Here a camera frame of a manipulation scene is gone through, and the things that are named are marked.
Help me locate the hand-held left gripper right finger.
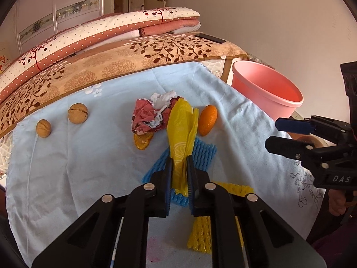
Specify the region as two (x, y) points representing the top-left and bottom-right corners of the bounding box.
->
(186, 155), (327, 268)

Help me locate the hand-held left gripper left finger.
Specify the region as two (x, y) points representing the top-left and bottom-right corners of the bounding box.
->
(31, 156), (173, 268)

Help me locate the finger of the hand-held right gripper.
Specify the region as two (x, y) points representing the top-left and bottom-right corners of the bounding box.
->
(265, 135), (352, 171)
(275, 115), (353, 146)

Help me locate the yellow foam net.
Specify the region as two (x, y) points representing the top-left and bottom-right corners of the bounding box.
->
(187, 183), (255, 254)

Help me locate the blue foam net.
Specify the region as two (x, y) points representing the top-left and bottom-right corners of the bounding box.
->
(142, 137), (218, 207)

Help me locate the pink plastic bucket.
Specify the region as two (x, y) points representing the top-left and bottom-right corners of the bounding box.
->
(231, 60), (304, 122)

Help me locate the orange peel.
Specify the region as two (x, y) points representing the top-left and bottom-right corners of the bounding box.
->
(133, 132), (154, 151)

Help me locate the yellow plastic bag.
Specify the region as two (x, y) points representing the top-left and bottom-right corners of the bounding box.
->
(167, 98), (200, 196)

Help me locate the red white paper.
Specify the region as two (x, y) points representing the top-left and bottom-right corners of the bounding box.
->
(132, 91), (185, 135)

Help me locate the person's right hand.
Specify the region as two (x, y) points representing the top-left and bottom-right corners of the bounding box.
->
(328, 189), (352, 217)

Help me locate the person's purple clothing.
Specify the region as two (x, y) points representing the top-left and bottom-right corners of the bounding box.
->
(307, 223), (357, 268)

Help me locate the small orange fruit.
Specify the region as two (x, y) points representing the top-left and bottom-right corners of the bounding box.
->
(198, 105), (218, 137)

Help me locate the light blue cloth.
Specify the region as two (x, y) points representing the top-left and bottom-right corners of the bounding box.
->
(6, 61), (327, 268)

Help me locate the black smartphone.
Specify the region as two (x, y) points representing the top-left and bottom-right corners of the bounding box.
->
(194, 33), (226, 44)

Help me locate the brown walnut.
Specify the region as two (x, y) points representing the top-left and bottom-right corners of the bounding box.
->
(68, 103), (89, 124)
(36, 119), (52, 138)

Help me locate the brown leaf pattern blanket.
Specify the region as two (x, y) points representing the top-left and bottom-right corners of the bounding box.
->
(0, 32), (247, 137)

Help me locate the folded pink dotted quilt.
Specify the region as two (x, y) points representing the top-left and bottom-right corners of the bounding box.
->
(0, 7), (201, 101)

